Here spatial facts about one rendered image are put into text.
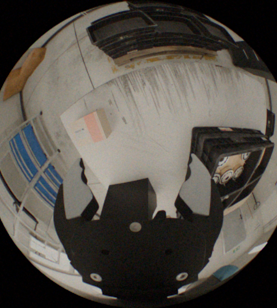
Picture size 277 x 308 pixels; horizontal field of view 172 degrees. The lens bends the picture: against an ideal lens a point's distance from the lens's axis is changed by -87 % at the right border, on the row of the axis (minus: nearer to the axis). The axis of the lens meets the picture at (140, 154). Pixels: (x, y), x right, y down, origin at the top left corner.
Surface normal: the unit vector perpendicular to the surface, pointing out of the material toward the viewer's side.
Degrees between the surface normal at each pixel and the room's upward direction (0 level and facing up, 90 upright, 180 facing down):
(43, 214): 90
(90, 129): 0
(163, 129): 0
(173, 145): 0
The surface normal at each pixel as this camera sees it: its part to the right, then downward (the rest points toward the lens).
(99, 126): -0.05, 0.57
